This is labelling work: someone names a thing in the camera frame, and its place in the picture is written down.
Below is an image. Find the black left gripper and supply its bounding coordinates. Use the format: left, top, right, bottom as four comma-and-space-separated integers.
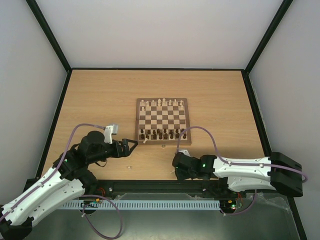
89, 138, 139, 164

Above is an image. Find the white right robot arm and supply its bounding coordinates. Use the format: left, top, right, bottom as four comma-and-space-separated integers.
125, 134, 307, 197

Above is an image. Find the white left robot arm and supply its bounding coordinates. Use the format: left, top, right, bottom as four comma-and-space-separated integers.
0, 131, 131, 240

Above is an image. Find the wooden chess board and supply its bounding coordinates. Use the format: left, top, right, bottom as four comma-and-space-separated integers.
135, 97, 192, 146

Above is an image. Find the clear plastic sheet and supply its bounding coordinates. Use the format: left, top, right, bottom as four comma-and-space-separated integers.
255, 192, 292, 214

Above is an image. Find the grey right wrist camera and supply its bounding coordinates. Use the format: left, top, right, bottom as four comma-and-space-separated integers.
178, 149, 189, 154

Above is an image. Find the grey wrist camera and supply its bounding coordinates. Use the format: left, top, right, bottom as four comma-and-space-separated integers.
103, 123, 119, 144
178, 149, 189, 154

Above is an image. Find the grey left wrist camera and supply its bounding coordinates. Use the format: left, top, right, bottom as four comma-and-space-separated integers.
103, 123, 119, 144

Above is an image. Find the white slotted cable duct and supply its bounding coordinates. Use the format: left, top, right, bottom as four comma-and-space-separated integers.
58, 200, 221, 211

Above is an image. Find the black enclosure frame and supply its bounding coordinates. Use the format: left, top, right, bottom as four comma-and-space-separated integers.
26, 0, 307, 239

